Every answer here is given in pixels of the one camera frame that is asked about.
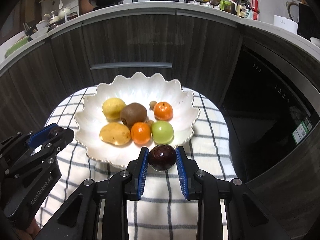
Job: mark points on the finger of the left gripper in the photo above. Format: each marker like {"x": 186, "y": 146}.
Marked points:
{"x": 40, "y": 137}
{"x": 56, "y": 144}

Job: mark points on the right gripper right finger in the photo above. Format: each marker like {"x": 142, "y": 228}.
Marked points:
{"x": 246, "y": 216}

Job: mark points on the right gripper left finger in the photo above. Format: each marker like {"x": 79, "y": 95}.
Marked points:
{"x": 99, "y": 202}

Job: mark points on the yellow mango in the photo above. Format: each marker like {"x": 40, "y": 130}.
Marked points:
{"x": 115, "y": 133}

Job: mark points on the yellow lemon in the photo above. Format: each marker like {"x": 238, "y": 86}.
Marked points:
{"x": 112, "y": 108}

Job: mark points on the brown kiwi fruit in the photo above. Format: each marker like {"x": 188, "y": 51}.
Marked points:
{"x": 133, "y": 113}

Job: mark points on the orange tangerine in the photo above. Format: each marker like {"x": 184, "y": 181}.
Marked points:
{"x": 163, "y": 111}
{"x": 140, "y": 133}

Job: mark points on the dark plum round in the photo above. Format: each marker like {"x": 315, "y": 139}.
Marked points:
{"x": 162, "y": 157}

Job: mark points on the green apple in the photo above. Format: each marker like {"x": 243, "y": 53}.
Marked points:
{"x": 162, "y": 132}

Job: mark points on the person hand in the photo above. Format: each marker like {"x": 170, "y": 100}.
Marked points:
{"x": 31, "y": 232}

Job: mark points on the checkered white cloth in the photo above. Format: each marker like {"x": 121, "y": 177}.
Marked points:
{"x": 162, "y": 212}

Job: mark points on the white scalloped bowl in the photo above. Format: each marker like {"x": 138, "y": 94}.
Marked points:
{"x": 140, "y": 89}

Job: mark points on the orange tangerine in bowl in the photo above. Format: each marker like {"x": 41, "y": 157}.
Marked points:
{"x": 163, "y": 111}

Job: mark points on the green white sticker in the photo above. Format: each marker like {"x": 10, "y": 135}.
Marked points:
{"x": 303, "y": 129}

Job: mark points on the white teapot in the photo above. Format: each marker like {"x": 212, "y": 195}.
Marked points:
{"x": 64, "y": 13}

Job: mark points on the white appliance box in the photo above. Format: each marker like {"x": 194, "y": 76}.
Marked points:
{"x": 285, "y": 23}

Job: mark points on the dark sauce bottle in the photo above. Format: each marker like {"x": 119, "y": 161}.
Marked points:
{"x": 243, "y": 6}

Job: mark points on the red label bottle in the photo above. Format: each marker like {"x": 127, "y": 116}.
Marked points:
{"x": 255, "y": 9}

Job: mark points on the green jar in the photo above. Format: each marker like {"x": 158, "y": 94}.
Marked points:
{"x": 228, "y": 6}

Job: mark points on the white electric kettle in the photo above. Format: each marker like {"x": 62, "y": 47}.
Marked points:
{"x": 292, "y": 9}

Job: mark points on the grey drawer handle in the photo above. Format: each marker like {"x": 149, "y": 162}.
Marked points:
{"x": 166, "y": 65}

